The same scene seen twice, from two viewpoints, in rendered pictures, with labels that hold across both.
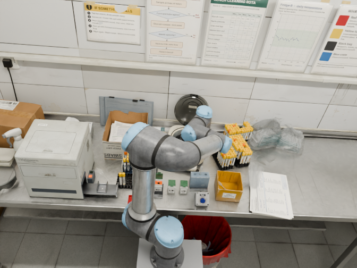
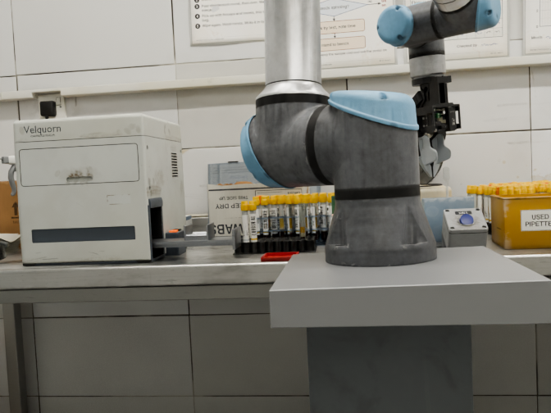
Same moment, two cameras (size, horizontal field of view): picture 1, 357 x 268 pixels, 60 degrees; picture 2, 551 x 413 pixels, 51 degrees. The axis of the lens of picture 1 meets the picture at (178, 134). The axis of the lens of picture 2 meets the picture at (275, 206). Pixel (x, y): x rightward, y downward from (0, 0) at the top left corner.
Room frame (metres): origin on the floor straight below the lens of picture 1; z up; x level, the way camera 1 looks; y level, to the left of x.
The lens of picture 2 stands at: (-0.15, -0.03, 1.04)
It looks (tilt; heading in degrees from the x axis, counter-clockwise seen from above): 3 degrees down; 11
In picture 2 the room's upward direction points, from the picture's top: 3 degrees counter-clockwise
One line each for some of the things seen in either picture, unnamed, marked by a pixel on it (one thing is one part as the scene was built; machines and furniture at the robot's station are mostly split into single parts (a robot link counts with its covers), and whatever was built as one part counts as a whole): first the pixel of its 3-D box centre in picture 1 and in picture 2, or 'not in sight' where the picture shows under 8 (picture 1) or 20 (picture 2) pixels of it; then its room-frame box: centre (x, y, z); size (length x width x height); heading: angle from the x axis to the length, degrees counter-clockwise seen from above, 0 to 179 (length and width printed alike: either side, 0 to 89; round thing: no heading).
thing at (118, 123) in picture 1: (126, 134); (263, 208); (1.38, 0.31, 0.95); 0.29 x 0.25 x 0.15; 4
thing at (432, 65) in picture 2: not in sight; (429, 68); (1.15, -0.12, 1.25); 0.08 x 0.08 x 0.05
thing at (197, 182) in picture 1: (198, 180); (448, 221); (1.11, -0.14, 0.92); 0.10 x 0.07 x 0.10; 96
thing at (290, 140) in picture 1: (291, 137); not in sight; (1.55, -0.73, 0.94); 0.20 x 0.17 x 0.14; 66
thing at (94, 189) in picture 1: (98, 187); (188, 236); (0.99, 0.38, 0.92); 0.21 x 0.07 x 0.05; 94
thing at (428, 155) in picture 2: not in sight; (429, 156); (1.15, -0.11, 1.06); 0.06 x 0.03 x 0.09; 34
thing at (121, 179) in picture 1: (132, 175); (275, 224); (1.09, 0.22, 0.93); 0.17 x 0.09 x 0.11; 95
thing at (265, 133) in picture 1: (265, 130); not in sight; (1.56, -0.56, 0.97); 0.26 x 0.17 x 0.19; 115
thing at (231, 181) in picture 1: (228, 186); (531, 220); (1.09, -0.30, 0.93); 0.13 x 0.13 x 0.10; 1
